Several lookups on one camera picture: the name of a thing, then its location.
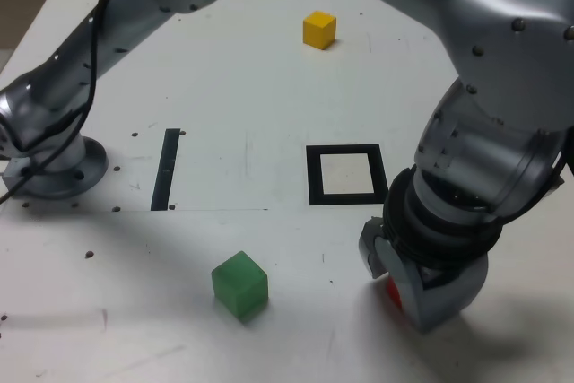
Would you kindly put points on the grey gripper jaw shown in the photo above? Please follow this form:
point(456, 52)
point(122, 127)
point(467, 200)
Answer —
point(444, 293)
point(372, 239)

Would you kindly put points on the red cube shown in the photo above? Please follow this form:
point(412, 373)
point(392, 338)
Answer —
point(393, 292)

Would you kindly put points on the green cube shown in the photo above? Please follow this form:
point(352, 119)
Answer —
point(240, 286)

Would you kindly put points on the yellow cube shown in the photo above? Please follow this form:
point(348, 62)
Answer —
point(319, 31)

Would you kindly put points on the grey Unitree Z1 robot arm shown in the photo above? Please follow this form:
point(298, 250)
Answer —
point(493, 11)

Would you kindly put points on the black tape square outline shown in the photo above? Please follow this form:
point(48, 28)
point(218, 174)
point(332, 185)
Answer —
point(345, 199)

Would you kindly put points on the black tape strip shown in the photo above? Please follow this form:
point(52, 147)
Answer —
point(165, 167)

